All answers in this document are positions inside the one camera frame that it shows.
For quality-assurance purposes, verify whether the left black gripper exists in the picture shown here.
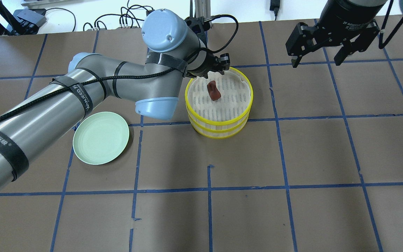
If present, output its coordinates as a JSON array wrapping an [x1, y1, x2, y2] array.
[[186, 50, 231, 79]]

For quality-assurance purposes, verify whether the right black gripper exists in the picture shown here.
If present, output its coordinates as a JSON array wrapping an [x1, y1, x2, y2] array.
[[285, 0, 386, 68]]

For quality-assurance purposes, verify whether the brown steamed bun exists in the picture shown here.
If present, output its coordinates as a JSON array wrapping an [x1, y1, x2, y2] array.
[[207, 81, 222, 102]]

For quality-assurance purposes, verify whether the yellow steamer layer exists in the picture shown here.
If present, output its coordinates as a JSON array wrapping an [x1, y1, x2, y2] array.
[[188, 114, 248, 139], [184, 67, 254, 131]]

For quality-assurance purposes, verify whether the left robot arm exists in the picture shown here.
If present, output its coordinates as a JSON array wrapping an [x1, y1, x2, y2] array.
[[0, 9, 231, 190]]

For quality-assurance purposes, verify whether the black power adapter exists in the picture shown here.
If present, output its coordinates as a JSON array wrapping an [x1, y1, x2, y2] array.
[[269, 0, 281, 19]]

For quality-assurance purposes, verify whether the light green plate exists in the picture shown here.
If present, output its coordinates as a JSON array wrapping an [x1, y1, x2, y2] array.
[[72, 112, 130, 165]]

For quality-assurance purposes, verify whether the aluminium frame post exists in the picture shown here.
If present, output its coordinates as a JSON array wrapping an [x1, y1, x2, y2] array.
[[189, 0, 211, 31]]

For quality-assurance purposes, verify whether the black cables bundle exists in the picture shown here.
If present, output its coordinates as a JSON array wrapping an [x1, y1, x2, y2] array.
[[44, 0, 167, 32]]

